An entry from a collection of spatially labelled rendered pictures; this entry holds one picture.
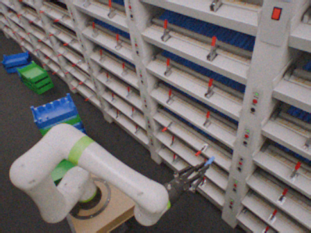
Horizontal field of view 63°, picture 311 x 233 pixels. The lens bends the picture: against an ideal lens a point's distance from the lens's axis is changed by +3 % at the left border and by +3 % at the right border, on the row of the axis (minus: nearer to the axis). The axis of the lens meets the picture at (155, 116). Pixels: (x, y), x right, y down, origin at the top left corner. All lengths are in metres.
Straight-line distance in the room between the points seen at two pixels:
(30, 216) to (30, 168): 1.19
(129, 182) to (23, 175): 0.36
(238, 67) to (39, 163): 0.80
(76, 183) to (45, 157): 0.40
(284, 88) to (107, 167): 0.67
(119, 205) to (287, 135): 0.94
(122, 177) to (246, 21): 0.67
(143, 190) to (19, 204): 1.45
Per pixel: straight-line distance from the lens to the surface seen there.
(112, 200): 1.53
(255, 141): 1.13
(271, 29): 0.86
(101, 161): 0.97
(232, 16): 0.94
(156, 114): 1.66
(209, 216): 1.86
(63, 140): 1.01
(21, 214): 2.20
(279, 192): 1.36
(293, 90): 0.95
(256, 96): 0.99
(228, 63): 1.04
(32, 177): 0.99
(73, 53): 2.49
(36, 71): 3.30
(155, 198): 0.92
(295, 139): 1.06
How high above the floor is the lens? 1.69
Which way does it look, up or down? 43 degrees down
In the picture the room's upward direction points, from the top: 7 degrees counter-clockwise
